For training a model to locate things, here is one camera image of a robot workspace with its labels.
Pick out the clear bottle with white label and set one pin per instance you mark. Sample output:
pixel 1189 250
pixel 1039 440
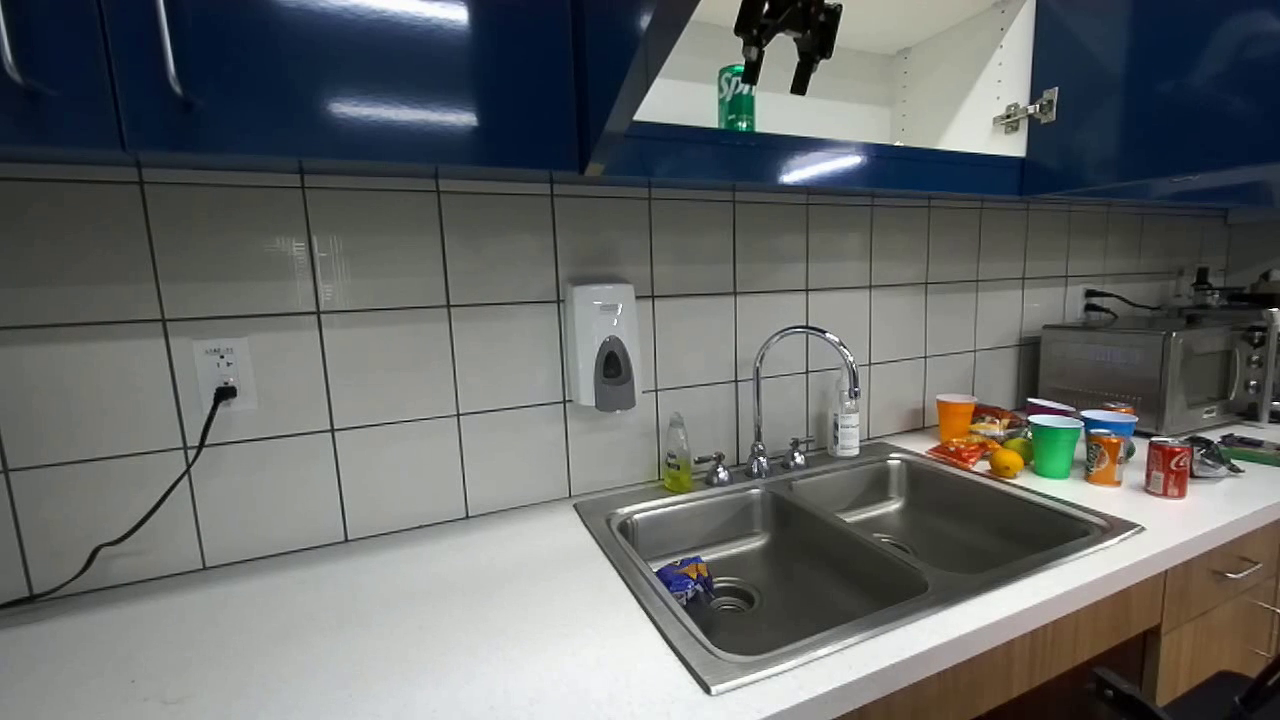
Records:
pixel 847 428

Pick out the white wall soap dispenser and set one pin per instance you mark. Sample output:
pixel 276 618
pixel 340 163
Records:
pixel 602 335

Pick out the white wall power outlet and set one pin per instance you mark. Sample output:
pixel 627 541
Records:
pixel 223 370

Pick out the red soda can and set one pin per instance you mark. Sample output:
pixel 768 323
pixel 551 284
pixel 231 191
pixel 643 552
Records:
pixel 1171 470

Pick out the stainless steel double sink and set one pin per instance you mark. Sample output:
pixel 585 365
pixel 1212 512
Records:
pixel 934 533

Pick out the orange plastic cup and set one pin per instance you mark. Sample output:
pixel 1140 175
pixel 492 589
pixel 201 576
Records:
pixel 952 416

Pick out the stainless steel microwave oven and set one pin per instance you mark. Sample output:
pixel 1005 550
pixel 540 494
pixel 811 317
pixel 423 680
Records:
pixel 1134 373

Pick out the metal cabinet door hinge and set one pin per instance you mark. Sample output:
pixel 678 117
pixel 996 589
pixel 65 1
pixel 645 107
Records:
pixel 1024 108

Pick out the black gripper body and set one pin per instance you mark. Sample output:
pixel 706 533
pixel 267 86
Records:
pixel 789 11

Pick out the wooden base cabinet drawers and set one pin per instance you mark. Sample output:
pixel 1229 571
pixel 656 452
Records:
pixel 1212 580

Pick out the green flat packet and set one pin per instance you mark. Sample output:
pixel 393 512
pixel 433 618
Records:
pixel 1254 448

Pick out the chrome gooseneck faucet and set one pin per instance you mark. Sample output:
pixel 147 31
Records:
pixel 759 412

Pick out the yellow-green dish soap bottle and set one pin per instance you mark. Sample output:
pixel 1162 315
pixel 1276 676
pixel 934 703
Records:
pixel 678 470

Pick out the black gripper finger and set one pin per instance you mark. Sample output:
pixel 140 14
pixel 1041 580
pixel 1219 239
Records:
pixel 814 57
pixel 749 51

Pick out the green soda can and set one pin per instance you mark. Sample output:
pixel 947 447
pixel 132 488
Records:
pixel 734 99

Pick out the orange red chip bag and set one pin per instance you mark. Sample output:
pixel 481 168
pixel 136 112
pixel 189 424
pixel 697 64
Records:
pixel 992 424

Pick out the blue snack bag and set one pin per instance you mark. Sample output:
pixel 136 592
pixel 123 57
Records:
pixel 686 576

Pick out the purple plastic cup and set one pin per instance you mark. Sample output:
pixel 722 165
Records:
pixel 1045 404

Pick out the blue plastic cup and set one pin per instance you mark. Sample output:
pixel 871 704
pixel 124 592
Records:
pixel 1110 422

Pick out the blue cabinet with white interior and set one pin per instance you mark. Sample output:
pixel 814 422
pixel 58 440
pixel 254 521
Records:
pixel 852 146

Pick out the green plastic cup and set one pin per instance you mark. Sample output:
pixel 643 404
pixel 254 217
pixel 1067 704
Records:
pixel 1053 447

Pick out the glossy blue cabinet door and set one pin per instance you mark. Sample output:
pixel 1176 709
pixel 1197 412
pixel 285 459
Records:
pixel 614 64
pixel 1162 82

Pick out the orange soda can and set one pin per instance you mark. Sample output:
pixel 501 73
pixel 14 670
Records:
pixel 1107 460

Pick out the yellow lemon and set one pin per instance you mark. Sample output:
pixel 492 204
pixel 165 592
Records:
pixel 1011 460

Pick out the crumpled silver wrapper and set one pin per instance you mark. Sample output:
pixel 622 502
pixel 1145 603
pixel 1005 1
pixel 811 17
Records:
pixel 1209 459

